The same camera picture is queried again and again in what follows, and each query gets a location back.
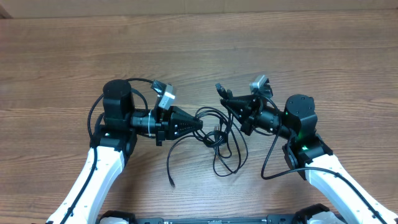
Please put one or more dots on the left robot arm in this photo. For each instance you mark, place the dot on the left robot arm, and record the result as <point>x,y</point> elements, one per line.
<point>112,142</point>

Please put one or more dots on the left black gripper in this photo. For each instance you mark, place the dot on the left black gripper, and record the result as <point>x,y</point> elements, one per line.
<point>166,124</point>

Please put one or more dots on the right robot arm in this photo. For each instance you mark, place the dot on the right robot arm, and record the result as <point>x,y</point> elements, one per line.
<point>305,151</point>

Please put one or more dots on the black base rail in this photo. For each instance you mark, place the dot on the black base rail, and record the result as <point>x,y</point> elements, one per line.
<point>317,213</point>

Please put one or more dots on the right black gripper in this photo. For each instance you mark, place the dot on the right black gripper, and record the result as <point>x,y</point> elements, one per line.
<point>249,107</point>

